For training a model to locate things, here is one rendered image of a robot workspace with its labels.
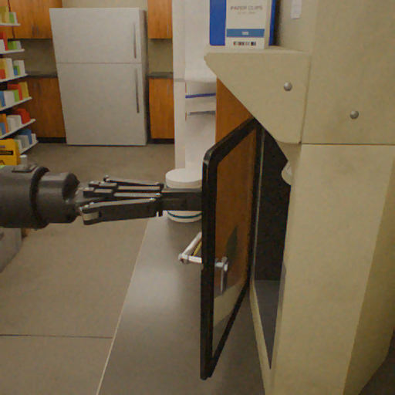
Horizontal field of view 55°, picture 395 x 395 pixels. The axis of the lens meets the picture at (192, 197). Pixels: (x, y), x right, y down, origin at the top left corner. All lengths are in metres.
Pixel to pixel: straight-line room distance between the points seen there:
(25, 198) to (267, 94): 0.34
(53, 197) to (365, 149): 0.40
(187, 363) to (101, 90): 4.96
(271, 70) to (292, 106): 0.05
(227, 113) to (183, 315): 0.46
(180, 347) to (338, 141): 0.54
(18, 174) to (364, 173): 0.45
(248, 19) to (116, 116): 5.09
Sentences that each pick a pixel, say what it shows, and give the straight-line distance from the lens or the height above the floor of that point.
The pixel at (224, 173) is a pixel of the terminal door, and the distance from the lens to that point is 0.57.
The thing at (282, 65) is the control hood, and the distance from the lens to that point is 0.45.
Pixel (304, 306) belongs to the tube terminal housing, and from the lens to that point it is 0.58.
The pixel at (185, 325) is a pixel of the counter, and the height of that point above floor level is 0.94.
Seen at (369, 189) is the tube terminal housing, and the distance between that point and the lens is 0.51.
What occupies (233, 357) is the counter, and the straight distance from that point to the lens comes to 0.82.
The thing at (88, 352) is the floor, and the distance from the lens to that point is 2.21.
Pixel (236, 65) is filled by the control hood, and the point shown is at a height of 1.50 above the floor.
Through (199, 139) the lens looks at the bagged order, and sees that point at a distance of 1.89.
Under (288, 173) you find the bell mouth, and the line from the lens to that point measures 0.61.
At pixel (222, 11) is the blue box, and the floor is 1.56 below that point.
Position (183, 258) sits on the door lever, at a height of 1.20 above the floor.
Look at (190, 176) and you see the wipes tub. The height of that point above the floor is 1.09.
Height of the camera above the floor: 1.53
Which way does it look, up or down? 23 degrees down
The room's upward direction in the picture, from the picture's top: straight up
